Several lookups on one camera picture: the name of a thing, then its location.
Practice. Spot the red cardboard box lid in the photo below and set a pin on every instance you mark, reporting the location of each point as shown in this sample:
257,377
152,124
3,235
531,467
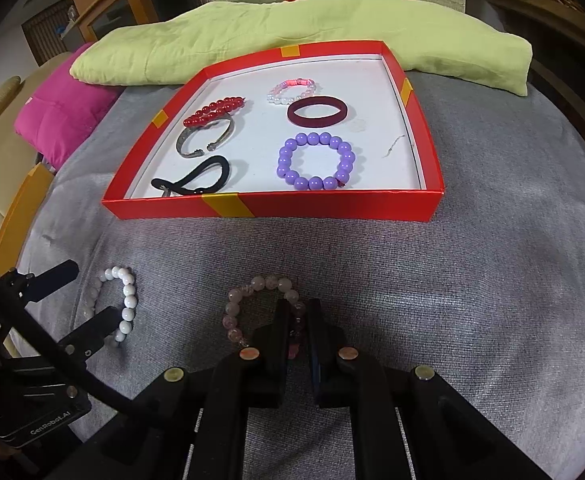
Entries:
332,210

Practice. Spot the light green folded blanket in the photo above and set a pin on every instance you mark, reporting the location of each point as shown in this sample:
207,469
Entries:
272,35

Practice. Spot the silver metal bangle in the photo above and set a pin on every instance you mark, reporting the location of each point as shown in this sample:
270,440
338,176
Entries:
192,149

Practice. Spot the grey cabinet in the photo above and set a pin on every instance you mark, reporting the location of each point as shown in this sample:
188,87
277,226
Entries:
72,30

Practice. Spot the wooden cabinet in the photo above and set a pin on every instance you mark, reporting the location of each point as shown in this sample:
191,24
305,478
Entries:
122,5

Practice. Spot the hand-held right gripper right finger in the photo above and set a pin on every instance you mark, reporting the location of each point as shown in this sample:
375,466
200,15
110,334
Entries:
316,330

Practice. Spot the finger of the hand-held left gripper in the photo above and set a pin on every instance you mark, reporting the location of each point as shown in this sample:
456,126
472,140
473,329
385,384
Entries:
95,330
55,276

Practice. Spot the magenta pillow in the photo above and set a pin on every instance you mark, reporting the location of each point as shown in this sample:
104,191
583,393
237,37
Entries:
62,110

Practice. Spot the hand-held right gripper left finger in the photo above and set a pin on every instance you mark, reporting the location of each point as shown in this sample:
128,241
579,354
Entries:
281,330

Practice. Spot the dark maroon bangle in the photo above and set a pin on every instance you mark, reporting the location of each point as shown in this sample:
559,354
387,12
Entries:
317,119

